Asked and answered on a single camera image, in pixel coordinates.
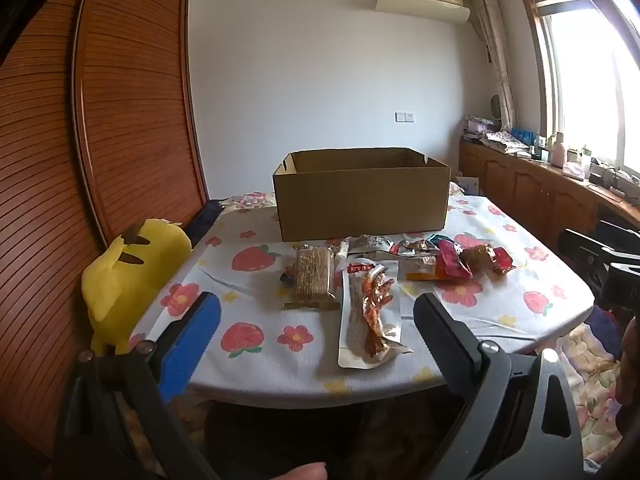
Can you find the window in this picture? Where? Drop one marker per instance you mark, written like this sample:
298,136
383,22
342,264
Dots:
590,85

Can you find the small round fan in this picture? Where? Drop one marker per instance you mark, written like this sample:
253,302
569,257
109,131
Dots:
495,106

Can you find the strawberry flower print tablecloth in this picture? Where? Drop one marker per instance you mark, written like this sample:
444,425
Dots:
300,375

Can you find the brown cardboard box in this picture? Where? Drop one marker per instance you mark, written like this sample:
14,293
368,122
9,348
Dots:
360,205

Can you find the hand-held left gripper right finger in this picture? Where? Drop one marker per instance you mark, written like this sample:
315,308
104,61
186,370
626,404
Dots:
445,340

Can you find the white wall switch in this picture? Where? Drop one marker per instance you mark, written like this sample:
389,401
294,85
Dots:
404,117

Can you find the person's right hand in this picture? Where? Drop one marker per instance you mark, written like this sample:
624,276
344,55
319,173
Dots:
631,380

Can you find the white tissue pack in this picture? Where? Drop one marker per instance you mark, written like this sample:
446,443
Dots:
575,169

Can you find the patterned curtain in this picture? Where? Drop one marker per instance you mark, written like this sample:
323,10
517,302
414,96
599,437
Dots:
495,50

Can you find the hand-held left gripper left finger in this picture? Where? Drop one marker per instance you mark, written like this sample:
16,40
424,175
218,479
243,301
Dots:
192,345

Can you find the grey white food packet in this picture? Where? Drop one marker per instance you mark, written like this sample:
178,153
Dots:
370,242

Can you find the white box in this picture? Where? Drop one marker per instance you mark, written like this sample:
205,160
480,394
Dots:
467,186

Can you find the floral blanket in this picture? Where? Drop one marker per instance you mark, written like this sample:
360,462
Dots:
590,385

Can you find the dark red foil packet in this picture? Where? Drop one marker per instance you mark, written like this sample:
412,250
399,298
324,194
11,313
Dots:
412,246

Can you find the dark blue sheet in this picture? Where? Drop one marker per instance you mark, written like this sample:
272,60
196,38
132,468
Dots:
205,220

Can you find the person's left hand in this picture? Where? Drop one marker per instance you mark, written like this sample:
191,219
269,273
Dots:
305,472

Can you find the yellow plush toy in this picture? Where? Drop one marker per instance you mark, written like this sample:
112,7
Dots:
135,280

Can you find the wooden louvred wardrobe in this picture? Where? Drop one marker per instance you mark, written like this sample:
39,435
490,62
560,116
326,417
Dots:
125,110

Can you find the black desk device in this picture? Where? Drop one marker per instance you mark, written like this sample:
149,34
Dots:
612,182

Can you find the long chicken feet packet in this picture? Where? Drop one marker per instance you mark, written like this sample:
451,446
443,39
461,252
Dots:
370,315

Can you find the folded patterned cloth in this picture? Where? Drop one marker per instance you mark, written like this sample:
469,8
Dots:
505,142

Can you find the stack of papers and boxes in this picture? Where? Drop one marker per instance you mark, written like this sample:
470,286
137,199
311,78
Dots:
477,127

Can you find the pink jar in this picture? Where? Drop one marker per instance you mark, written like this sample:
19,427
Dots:
558,152

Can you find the clear brown cracker packet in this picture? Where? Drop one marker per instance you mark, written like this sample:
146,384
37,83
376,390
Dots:
312,272

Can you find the brown red food packet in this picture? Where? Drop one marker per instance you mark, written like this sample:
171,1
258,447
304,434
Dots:
487,257

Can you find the pink foil packet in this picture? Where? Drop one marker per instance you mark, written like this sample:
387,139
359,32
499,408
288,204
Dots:
452,259

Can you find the small red white packet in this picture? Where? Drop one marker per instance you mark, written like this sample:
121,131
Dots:
341,250

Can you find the green cap bottle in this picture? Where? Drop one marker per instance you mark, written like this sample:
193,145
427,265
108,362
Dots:
585,154

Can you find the blue bottles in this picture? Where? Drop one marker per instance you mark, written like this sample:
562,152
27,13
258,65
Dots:
524,136

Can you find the white orange food packet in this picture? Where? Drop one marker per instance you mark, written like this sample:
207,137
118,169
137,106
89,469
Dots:
420,267

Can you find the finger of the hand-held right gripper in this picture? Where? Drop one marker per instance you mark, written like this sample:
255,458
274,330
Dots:
605,239
577,260

